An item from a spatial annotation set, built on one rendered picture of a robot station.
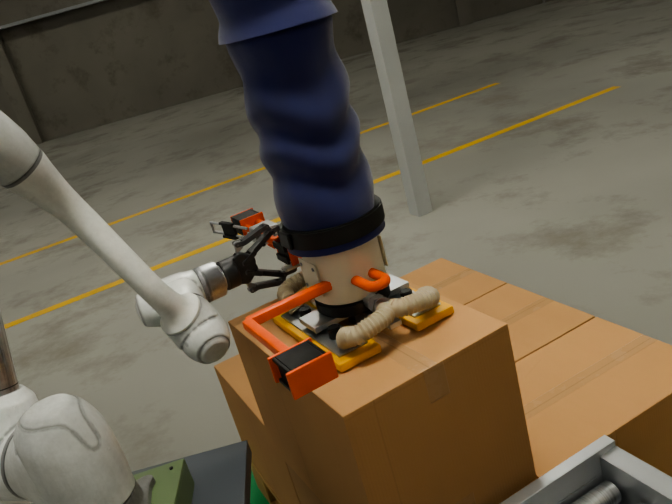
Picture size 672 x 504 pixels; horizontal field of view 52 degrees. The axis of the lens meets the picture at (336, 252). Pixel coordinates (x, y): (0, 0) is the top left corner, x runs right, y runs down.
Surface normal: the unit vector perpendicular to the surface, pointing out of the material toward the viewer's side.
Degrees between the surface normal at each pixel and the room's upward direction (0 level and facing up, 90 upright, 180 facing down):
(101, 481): 86
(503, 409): 90
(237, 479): 0
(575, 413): 0
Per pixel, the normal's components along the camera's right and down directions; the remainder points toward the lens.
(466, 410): 0.48, 0.20
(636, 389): -0.25, -0.90
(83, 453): 0.59, -0.14
